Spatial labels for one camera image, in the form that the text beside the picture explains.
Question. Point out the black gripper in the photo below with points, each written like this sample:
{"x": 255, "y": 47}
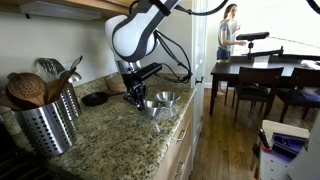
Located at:
{"x": 132, "y": 83}

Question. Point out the small stainless steel bowl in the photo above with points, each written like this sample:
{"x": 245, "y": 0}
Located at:
{"x": 151, "y": 110}
{"x": 167, "y": 98}

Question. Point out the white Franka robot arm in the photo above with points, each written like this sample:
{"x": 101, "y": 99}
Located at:
{"x": 133, "y": 36}

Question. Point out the black door latch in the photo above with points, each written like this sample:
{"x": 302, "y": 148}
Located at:
{"x": 199, "y": 80}

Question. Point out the steel ladle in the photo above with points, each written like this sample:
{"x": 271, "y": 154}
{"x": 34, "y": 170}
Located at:
{"x": 75, "y": 77}

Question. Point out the steel holder with metal utensils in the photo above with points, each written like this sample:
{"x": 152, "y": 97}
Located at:
{"x": 70, "y": 103}

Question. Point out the wooden base cabinet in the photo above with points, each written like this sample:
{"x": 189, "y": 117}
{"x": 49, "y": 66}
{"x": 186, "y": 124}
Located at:
{"x": 186, "y": 146}

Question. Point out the steel serving spoon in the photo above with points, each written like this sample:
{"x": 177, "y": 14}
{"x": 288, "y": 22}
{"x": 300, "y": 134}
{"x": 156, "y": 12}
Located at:
{"x": 76, "y": 62}

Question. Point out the wooden spatula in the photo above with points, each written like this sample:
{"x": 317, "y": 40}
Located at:
{"x": 58, "y": 85}

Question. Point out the dark wooden dining table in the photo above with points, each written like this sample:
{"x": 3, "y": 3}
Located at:
{"x": 226, "y": 68}

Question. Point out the steel holder with wooden spoons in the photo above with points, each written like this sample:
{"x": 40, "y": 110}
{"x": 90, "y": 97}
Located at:
{"x": 43, "y": 130}

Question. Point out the person in grey shirt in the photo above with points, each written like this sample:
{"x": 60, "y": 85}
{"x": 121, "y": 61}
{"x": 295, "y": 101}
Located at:
{"x": 226, "y": 36}

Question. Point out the wooden slotted spoon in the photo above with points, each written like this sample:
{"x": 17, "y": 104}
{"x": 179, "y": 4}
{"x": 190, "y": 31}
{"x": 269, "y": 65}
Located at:
{"x": 26, "y": 88}

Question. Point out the under-cabinet light bar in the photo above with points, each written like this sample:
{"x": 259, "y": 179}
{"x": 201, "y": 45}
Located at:
{"x": 60, "y": 10}

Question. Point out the stainless steel gas range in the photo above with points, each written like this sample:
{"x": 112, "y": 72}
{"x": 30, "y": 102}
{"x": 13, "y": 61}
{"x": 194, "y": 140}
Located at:
{"x": 20, "y": 170}

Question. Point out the white robot cart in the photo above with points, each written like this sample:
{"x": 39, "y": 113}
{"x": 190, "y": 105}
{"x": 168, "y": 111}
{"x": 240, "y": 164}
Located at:
{"x": 276, "y": 166}

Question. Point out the purple blue tool case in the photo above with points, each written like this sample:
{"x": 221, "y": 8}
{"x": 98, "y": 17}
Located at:
{"x": 290, "y": 143}

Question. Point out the white papers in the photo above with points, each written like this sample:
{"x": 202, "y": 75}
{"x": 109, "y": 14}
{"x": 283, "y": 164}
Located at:
{"x": 310, "y": 64}

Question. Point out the wrist-mounted camera box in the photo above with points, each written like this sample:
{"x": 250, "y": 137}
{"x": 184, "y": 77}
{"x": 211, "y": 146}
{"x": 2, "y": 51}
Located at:
{"x": 151, "y": 71}

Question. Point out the black stereo camera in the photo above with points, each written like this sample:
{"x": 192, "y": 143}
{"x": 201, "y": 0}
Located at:
{"x": 252, "y": 36}

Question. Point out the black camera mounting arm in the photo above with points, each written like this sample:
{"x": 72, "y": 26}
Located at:
{"x": 266, "y": 53}

